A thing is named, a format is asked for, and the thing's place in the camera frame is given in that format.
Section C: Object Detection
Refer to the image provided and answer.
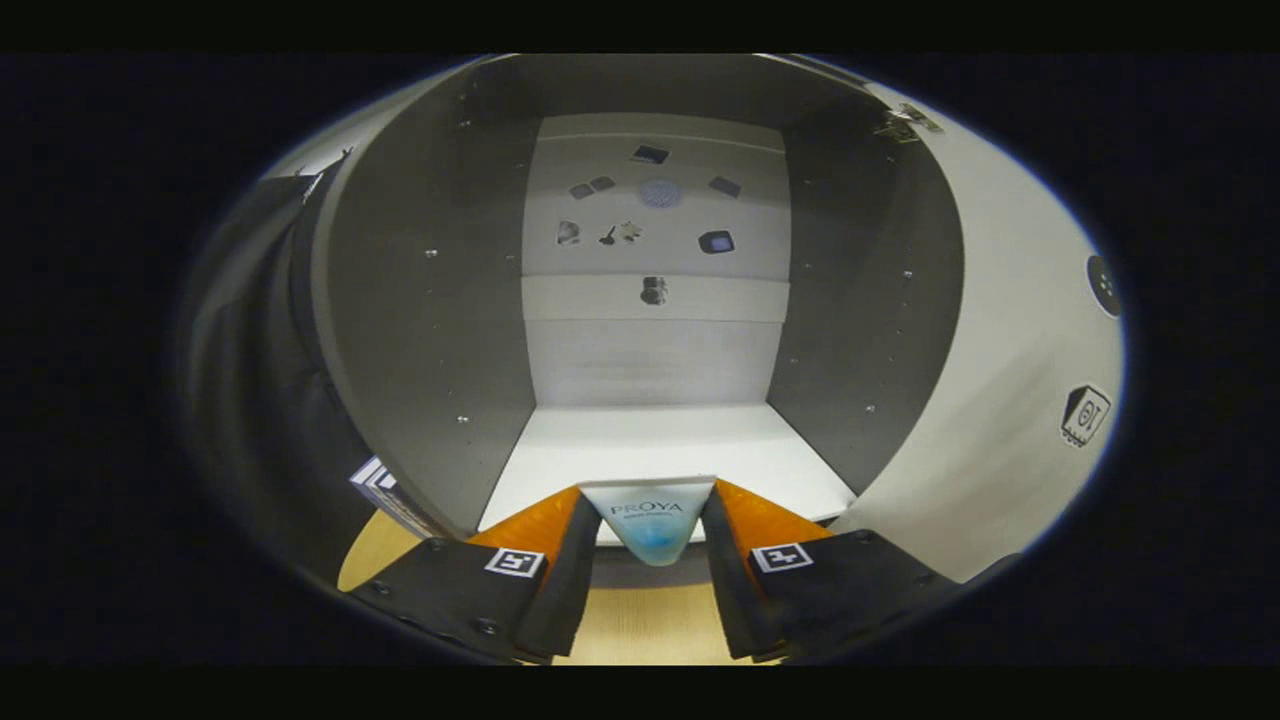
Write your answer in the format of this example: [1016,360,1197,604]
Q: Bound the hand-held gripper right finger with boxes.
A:
[699,478,963,665]

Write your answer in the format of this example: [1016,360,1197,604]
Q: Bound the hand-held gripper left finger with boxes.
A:
[343,485,603,665]

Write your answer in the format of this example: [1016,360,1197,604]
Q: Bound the clear blue cosmetic tube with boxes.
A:
[580,478,717,568]

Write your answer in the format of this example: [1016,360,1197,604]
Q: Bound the dark cover book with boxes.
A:
[365,470,446,541]

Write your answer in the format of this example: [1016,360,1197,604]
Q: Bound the grey cabinet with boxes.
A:
[310,53,966,546]

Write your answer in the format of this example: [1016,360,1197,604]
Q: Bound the black backdrop cloth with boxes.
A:
[180,170,401,591]

